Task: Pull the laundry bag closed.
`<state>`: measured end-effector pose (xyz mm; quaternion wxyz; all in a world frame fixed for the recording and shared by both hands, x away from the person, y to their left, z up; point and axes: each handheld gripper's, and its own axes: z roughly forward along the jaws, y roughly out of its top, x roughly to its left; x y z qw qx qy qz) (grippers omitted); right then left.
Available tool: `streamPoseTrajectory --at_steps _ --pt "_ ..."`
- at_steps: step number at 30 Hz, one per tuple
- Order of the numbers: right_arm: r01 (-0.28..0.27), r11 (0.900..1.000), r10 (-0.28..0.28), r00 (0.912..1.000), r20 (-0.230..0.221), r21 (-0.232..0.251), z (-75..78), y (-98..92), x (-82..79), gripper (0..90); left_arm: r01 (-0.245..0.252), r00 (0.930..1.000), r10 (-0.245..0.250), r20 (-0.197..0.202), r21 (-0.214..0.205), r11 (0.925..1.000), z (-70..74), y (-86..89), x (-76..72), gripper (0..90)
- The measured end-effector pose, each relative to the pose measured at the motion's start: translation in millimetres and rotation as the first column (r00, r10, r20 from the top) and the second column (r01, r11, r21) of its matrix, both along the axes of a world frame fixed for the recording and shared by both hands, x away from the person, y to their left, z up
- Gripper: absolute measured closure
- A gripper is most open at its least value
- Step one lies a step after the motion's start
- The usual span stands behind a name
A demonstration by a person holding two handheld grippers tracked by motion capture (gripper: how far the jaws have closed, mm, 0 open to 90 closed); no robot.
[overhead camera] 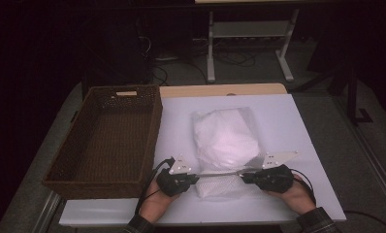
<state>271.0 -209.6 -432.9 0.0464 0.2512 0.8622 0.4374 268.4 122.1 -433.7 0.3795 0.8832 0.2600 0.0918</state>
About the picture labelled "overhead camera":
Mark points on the person's right hand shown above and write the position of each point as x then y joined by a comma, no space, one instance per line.
297,197

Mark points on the brown wicker basket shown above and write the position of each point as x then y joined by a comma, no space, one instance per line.
110,145

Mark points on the white metal desk frame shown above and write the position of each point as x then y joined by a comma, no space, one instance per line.
249,29

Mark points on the person's left hand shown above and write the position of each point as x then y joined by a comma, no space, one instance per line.
155,205

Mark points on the white table board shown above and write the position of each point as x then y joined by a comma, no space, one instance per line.
278,123

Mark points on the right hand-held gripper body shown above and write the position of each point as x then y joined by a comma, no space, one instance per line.
275,178

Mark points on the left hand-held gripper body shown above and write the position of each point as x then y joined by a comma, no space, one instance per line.
171,183

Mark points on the black metal stand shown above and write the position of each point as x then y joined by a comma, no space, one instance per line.
352,97

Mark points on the wooden table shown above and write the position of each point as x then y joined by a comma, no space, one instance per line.
213,90

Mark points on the aluminium frame rail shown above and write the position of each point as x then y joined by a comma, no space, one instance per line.
378,168
47,212

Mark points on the white cloth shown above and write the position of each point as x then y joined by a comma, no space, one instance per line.
220,189

